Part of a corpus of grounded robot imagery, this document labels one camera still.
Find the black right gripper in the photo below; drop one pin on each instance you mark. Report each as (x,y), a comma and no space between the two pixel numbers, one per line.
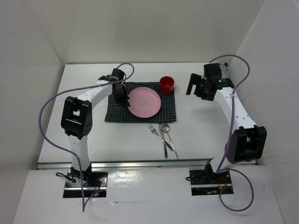
(196,79)

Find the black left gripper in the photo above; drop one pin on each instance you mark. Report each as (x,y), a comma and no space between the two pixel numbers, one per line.
(124,100)

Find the dark checked cloth napkin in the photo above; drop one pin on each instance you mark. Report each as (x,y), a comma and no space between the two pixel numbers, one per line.
(119,114)

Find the pink plate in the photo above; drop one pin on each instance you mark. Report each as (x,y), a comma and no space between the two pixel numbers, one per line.
(144,102)

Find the red mug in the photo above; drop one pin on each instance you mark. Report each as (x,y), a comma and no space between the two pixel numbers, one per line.
(166,85)

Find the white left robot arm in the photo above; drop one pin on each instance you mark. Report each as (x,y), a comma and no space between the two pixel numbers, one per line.
(77,118)

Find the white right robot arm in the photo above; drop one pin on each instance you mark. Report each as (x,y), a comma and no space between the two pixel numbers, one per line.
(246,139)

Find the silver fork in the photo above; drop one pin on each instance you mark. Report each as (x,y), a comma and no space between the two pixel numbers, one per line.
(154,131)

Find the silver spoon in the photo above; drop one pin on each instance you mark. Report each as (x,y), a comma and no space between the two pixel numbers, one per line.
(166,129)

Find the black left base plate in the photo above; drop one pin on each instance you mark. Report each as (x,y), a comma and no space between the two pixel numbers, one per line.
(98,180)

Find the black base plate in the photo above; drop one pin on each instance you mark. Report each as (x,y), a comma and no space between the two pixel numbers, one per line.
(201,177)
(98,180)

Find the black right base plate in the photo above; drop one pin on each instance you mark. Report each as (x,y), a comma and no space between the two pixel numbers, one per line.
(201,177)

